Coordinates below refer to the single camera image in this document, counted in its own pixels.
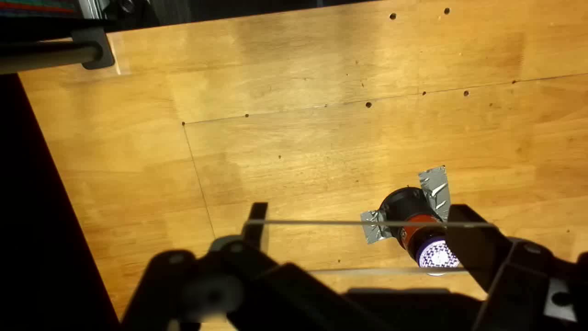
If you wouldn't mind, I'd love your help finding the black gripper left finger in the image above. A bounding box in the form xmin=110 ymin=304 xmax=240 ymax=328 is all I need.
xmin=121 ymin=201 xmax=393 ymax=331

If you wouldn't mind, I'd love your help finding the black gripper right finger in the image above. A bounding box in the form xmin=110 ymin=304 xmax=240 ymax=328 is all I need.
xmin=444 ymin=203 xmax=588 ymax=331

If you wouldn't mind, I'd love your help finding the grey table clamp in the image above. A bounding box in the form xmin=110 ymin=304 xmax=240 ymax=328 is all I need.
xmin=69 ymin=26 xmax=117 ymax=70

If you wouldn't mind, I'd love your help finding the thin metal pole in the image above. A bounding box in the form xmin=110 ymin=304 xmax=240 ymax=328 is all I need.
xmin=0 ymin=39 xmax=99 ymax=78

